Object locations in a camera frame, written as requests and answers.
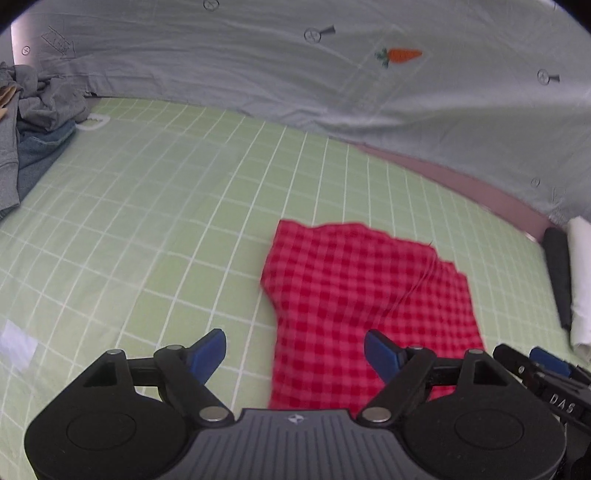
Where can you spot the white plastic hanger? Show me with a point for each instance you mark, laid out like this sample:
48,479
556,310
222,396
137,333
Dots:
94,121

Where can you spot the white paper piece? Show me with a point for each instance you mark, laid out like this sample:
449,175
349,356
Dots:
16,344

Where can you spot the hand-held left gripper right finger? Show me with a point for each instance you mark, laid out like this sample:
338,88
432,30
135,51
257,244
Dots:
381,356

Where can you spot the black folded cloth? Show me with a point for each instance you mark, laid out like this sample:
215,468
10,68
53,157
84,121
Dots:
556,272

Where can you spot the white folded cloth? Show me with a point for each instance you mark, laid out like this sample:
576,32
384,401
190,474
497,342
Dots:
581,286

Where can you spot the red checked cloth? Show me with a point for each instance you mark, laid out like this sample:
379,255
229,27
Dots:
351,304

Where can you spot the pink sheet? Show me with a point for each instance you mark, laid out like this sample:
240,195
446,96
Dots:
443,173

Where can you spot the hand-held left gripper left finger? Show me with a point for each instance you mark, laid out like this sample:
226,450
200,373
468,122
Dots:
208,354

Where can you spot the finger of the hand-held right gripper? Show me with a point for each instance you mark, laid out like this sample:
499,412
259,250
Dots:
549,360
556,399

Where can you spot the grey printed blanket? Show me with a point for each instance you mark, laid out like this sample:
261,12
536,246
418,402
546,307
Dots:
295,64

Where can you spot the pile of grey clothes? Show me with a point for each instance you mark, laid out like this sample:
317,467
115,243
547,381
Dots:
32,101

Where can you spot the wooden hanger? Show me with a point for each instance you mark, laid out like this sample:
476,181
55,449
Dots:
5,99

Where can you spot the blue jeans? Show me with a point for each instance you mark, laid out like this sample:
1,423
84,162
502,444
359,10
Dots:
39,147

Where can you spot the green checked bedsheet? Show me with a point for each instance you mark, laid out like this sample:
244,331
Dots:
175,221

